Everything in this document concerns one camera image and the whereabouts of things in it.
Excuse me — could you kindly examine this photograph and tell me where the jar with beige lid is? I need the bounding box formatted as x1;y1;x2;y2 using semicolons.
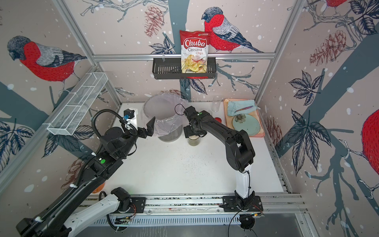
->
188;135;201;146

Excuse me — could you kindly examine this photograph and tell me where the clear plastic mung bean jar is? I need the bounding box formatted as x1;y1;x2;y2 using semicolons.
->
211;95;222;112

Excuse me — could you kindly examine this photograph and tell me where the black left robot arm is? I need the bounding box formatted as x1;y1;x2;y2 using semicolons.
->
16;109;156;237

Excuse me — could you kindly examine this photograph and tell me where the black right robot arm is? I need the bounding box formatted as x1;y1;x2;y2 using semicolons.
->
184;106;256;211

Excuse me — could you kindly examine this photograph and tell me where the metal mesh trash bin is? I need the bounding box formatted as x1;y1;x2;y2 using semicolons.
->
143;92;184;143

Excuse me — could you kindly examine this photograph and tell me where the teal cloth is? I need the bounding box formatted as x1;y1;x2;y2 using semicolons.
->
227;100;260;117

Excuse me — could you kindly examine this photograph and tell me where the pink tray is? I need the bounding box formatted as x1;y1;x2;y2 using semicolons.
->
224;98;265;137

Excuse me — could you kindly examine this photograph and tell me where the light green floral plate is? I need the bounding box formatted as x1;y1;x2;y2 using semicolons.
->
232;114;261;136

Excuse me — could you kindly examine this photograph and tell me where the Chuba cassava chips bag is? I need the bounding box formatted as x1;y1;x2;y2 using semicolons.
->
180;31;210;74

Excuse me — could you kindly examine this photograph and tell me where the black wall basket shelf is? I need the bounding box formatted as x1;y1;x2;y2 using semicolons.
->
152;57;217;80

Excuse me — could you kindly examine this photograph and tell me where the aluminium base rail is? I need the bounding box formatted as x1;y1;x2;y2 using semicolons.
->
63;193;309;217

